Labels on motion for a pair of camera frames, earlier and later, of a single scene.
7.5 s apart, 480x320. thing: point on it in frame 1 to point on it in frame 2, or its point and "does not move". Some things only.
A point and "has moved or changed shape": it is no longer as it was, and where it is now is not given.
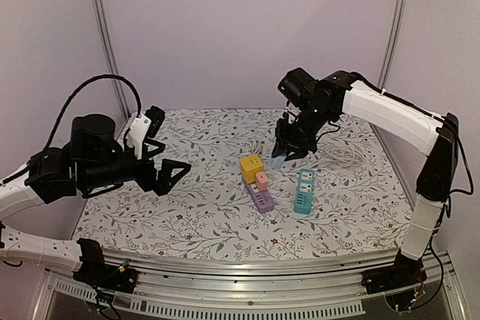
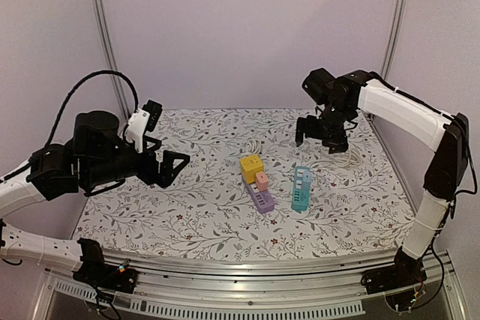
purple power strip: (263, 199) does not move
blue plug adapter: (276, 162) to (307, 177)
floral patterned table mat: (238, 201) does not move
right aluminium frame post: (399, 7) does not move
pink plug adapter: (262, 181) does not move
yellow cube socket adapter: (250, 165) does not move
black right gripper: (293, 134) to (323, 133)
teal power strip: (304, 195) has moved or changed shape
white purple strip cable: (253, 146) does not move
